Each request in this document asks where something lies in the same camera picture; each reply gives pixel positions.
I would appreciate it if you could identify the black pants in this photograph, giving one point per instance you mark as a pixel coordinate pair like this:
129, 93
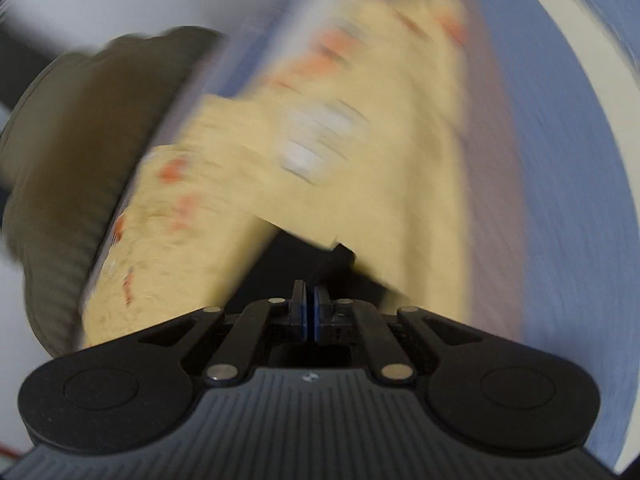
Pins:
280, 265

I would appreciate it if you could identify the olive striped headboard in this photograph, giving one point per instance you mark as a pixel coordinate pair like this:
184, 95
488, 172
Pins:
75, 135

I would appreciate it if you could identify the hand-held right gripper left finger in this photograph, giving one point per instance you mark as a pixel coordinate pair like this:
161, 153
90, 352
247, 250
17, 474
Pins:
299, 310

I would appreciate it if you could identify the yellow printed blanket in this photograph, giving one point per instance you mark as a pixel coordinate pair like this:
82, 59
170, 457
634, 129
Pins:
350, 185

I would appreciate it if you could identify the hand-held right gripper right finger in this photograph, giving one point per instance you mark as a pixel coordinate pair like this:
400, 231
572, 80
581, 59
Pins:
320, 310

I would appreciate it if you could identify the blue striped bed sheet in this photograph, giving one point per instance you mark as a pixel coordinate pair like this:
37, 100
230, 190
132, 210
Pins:
550, 210

